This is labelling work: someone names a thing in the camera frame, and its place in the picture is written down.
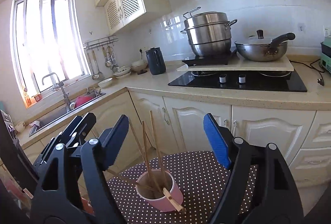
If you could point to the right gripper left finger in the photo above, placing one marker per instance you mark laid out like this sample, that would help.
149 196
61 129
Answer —
73 188

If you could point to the window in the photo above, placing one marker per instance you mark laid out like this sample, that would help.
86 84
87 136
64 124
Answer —
46 39

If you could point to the dark blue electric kettle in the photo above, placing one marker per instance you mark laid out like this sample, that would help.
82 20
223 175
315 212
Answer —
155 61

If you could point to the wooden chopstick two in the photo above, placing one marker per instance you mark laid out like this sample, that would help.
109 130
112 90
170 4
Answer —
160 160

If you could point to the wooden chopstick one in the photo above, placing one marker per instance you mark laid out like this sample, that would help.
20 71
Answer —
146 155

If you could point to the green electric cooker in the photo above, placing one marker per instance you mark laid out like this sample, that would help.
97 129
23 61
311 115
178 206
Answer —
325 59

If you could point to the steel wok black handle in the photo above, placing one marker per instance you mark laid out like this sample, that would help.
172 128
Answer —
264 49

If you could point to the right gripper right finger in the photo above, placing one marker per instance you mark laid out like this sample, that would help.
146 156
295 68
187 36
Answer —
275 197

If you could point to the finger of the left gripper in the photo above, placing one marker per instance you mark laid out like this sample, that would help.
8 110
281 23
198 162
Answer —
41 161
78 129

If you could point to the stacked white bowls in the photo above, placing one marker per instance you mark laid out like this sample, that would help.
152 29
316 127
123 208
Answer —
139 65

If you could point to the black gas stove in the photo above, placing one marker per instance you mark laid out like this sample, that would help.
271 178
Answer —
276 81

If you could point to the stainless steel steamer pot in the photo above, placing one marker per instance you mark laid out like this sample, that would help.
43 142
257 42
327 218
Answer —
208 33

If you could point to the upper left lattice cabinet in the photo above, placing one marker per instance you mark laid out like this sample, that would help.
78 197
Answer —
125 15

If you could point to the wall utensil rack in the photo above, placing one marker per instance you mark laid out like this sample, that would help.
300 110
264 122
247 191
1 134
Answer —
105 41

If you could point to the white stone board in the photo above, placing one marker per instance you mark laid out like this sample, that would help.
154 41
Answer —
238 63

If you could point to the wooden chopstick three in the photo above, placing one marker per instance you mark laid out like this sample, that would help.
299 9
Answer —
137 140

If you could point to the wooden chopstick seven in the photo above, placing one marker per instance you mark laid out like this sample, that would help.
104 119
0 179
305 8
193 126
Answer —
176 205

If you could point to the chrome sink faucet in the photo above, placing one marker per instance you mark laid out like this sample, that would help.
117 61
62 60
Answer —
69 105

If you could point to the pink cylindrical cup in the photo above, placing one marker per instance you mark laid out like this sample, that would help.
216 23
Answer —
156 198

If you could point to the wooden chopstick six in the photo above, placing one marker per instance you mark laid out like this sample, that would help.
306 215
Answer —
166 192

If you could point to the brown polka dot tablecloth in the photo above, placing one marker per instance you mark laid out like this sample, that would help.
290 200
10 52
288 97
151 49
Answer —
200 178

